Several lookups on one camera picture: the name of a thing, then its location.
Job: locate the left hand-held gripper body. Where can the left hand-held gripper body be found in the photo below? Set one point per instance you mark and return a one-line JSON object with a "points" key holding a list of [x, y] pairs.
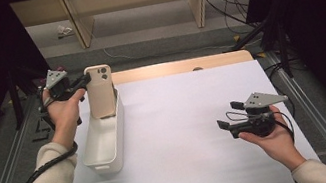
{"points": [[60, 87]]}

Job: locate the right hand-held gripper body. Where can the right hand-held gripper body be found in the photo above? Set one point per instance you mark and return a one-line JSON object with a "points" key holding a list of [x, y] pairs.
{"points": [[258, 123]]}

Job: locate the beige phone case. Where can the beige phone case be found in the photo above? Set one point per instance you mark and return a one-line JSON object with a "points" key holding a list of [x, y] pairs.
{"points": [[101, 95]]}

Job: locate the white plastic storage bin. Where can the white plastic storage bin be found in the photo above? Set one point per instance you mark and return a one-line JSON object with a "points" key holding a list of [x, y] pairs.
{"points": [[104, 142]]}

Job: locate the person's right hand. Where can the person's right hand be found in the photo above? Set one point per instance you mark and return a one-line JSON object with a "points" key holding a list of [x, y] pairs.
{"points": [[277, 147]]}

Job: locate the person's left hand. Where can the person's left hand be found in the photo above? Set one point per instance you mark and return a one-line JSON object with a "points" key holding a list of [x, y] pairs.
{"points": [[66, 118]]}

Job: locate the pink floor item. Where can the pink floor item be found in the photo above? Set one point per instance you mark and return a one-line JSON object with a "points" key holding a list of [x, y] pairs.
{"points": [[61, 69]]}

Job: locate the black metal stand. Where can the black metal stand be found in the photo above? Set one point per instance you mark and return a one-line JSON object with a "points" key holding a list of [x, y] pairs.
{"points": [[16, 103], [285, 56]]}

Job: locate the white table mat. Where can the white table mat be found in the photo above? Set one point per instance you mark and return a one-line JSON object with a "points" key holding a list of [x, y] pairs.
{"points": [[171, 110]]}

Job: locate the white crumpled item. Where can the white crumpled item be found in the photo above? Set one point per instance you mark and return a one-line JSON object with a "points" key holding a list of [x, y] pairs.
{"points": [[64, 30]]}

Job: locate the yellow tape piece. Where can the yellow tape piece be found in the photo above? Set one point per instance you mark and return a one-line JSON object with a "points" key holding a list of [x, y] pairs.
{"points": [[236, 38], [260, 55]]}

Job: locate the wooden table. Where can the wooden table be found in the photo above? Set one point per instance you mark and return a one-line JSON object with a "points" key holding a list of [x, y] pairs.
{"points": [[164, 70]]}

